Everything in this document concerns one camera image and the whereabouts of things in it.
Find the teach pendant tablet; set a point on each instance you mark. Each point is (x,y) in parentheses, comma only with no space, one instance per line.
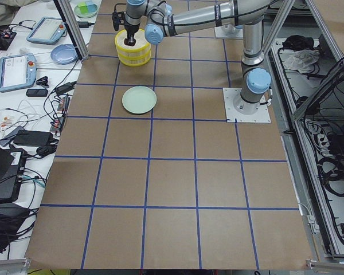
(17,72)
(47,31)

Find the green bowl with blocks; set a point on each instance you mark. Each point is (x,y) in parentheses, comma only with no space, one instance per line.
(86,9)

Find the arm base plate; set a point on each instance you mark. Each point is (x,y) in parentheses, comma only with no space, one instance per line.
(239,111)
(229,32)

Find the lower teach pendant tablet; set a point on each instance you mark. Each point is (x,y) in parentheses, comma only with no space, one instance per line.
(17,72)

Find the blue plate stack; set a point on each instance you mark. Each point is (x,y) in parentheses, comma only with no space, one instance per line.
(64,54)

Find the black laptop computer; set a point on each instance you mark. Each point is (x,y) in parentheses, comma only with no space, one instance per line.
(12,164)

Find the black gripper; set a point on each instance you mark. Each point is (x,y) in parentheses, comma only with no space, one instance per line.
(131,28)

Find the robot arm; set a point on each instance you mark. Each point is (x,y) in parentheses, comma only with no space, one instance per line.
(162,22)

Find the light green plate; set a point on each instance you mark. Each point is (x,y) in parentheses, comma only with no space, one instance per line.
(139,100)

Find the white crumpled cloth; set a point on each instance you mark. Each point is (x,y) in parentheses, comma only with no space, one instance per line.
(302,61)

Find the dark red bun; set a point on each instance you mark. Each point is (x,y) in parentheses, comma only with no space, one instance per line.
(130,43)

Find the black laptop power brick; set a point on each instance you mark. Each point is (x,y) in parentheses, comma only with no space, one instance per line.
(33,138)

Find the aluminium frame post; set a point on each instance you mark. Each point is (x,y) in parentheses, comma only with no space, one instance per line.
(67,15)

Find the upper teach pendant tablet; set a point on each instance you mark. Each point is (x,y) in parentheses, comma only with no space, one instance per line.
(47,31)

